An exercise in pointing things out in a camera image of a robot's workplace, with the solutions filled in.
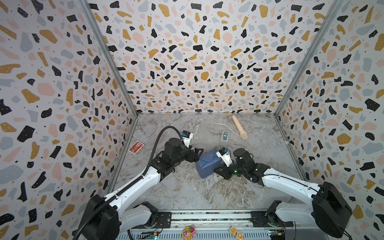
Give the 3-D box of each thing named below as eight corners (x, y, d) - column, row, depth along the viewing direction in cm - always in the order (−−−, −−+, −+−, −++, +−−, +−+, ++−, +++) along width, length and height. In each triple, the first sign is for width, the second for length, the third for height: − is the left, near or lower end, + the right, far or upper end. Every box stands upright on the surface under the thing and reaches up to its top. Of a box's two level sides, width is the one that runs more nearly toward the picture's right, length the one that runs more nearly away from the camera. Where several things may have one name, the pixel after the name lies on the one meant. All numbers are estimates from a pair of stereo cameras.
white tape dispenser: (219, 145, 105) (220, 141, 101) (221, 133, 112) (222, 129, 108) (227, 147, 104) (228, 143, 100) (228, 134, 111) (229, 130, 107)
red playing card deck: (129, 151, 101) (128, 149, 99) (138, 142, 106) (137, 140, 104) (135, 155, 100) (134, 153, 97) (144, 146, 104) (143, 143, 102)
